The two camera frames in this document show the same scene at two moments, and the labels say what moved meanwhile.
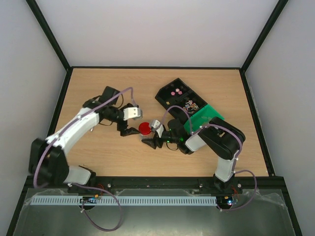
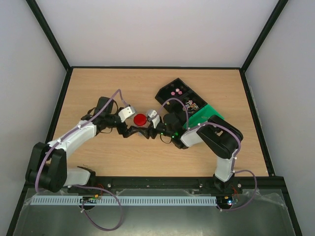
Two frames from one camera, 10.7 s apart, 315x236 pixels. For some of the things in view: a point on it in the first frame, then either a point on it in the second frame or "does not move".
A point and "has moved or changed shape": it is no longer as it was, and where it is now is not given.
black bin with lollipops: x=191 y=102 does not move
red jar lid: x=143 y=128 has moved or changed shape
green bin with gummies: x=201 y=118 does not move
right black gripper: x=160 y=140 -> x=153 y=131
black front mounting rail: x=266 y=185 does not move
